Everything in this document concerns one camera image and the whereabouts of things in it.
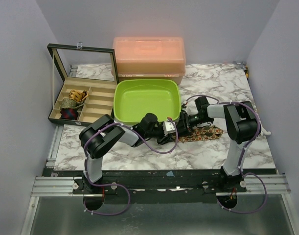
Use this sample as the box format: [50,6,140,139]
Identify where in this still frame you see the floral patterned tie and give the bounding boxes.
[179,125,224,143]

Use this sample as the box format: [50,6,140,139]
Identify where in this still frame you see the green plastic tray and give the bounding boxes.
[113,79,181,125]

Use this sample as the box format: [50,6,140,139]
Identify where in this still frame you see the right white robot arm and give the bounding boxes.
[177,95,261,192]

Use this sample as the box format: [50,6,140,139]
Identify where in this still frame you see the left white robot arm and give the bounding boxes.
[79,113,179,193]

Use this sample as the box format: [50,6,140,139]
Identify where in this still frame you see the orange translucent storage box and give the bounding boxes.
[113,37,186,85]

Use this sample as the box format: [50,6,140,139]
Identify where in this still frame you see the small white plastic piece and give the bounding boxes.
[254,105,272,137]

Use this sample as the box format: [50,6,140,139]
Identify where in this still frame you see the yellow clamp at corner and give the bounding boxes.
[244,66,249,79]

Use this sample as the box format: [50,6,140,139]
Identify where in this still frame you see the yellow rolled tie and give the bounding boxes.
[69,90,89,102]

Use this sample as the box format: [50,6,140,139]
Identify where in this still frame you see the black tie organizer case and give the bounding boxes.
[47,43,119,126]

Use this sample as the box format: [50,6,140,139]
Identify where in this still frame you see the red navy rolled tie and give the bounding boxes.
[60,108,79,120]

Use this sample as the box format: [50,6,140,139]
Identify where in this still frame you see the grey-green rolled tie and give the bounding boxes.
[60,98,84,110]

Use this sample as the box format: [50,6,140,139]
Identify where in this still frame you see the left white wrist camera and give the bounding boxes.
[162,121,176,136]

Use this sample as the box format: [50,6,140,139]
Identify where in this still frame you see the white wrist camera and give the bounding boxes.
[162,121,176,136]
[181,101,190,113]

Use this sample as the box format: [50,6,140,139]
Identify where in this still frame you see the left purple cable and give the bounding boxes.
[83,117,179,216]

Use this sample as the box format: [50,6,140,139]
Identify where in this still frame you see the purple cable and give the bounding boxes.
[83,117,179,216]
[184,94,267,214]

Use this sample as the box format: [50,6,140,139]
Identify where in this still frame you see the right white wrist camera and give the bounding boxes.
[181,101,190,113]

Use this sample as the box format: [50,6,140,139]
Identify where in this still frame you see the black mounting base rail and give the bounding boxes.
[41,168,285,204]

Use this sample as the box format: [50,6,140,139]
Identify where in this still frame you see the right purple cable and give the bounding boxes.
[184,94,267,214]

